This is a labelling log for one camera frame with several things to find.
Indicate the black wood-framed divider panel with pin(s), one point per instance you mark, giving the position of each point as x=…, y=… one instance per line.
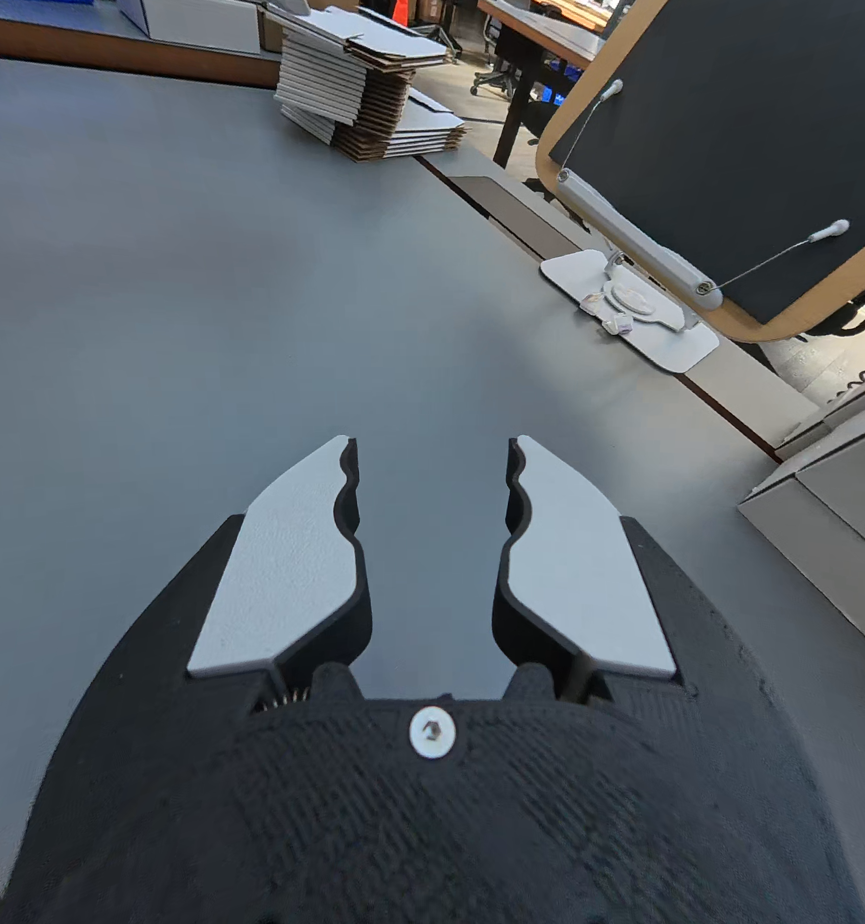
x=728, y=144

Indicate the blue storage bin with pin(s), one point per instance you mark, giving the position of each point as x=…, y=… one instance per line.
x=550, y=94

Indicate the stack of flat cardboard sheets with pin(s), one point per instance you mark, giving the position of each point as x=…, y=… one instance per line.
x=374, y=108

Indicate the small clear wrapper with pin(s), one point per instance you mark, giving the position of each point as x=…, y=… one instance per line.
x=615, y=321

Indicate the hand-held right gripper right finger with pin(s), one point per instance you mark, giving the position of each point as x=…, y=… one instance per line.
x=584, y=570

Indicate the white carton with blue side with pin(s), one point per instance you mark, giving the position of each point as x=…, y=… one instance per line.
x=201, y=25

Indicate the wooden-top table with black legs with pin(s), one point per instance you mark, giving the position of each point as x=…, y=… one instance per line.
x=548, y=29

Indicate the white folded cardboard box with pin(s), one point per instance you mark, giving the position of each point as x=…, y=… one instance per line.
x=815, y=556
x=858, y=476
x=847, y=408

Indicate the white metal panel stand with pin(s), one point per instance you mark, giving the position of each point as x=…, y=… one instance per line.
x=667, y=348

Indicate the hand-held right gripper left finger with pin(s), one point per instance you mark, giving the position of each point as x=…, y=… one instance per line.
x=288, y=570

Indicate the black office chair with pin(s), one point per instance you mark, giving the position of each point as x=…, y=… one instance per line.
x=501, y=61

